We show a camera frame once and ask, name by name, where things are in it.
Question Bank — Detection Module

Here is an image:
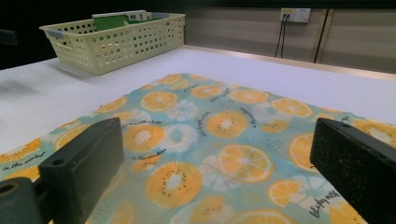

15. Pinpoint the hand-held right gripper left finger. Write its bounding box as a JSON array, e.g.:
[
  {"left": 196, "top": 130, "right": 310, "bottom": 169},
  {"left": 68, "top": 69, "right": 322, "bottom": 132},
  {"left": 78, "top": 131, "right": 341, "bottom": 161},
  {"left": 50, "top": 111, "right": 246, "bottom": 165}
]
[{"left": 38, "top": 117, "right": 125, "bottom": 224}]

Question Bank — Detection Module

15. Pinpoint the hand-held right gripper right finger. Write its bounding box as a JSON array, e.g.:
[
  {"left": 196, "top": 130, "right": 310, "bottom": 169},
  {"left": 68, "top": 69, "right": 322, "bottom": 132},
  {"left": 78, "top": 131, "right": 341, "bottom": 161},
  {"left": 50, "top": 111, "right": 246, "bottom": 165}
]
[{"left": 309, "top": 118, "right": 396, "bottom": 224}]

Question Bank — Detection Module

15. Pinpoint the cream perforated plastic basket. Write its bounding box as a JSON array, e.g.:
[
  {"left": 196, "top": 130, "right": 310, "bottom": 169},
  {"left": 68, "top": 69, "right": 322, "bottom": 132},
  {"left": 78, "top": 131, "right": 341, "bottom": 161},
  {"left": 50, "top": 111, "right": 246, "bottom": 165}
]
[{"left": 39, "top": 11, "right": 187, "bottom": 77}]

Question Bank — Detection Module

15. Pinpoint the fruit print cloth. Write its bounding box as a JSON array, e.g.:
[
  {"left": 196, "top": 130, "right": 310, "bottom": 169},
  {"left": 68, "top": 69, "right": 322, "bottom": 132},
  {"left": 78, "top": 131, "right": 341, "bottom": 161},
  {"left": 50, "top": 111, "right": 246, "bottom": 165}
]
[{"left": 0, "top": 73, "right": 396, "bottom": 224}]

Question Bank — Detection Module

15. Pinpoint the dark object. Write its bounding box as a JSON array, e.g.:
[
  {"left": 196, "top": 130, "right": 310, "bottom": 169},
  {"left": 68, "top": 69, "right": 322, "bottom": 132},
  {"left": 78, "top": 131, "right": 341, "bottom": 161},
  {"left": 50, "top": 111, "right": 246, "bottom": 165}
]
[{"left": 0, "top": 29, "right": 19, "bottom": 47}]

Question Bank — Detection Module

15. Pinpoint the white box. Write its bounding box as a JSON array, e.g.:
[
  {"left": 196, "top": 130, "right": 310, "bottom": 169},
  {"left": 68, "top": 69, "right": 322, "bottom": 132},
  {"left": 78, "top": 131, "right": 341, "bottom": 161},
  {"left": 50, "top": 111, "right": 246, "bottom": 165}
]
[{"left": 92, "top": 9, "right": 148, "bottom": 22}]

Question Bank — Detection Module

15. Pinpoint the black cable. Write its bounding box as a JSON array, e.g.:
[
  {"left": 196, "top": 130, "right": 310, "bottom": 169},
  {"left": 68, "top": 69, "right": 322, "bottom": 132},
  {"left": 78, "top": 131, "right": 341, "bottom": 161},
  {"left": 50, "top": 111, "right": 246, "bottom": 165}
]
[
  {"left": 313, "top": 8, "right": 331, "bottom": 63},
  {"left": 275, "top": 14, "right": 287, "bottom": 59},
  {"left": 280, "top": 14, "right": 290, "bottom": 60}
]

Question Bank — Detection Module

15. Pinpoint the white wall socket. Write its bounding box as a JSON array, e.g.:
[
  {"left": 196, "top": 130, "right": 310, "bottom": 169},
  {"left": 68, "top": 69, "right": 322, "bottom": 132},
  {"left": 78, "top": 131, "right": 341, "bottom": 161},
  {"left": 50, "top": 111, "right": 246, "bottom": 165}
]
[{"left": 279, "top": 7, "right": 312, "bottom": 23}]

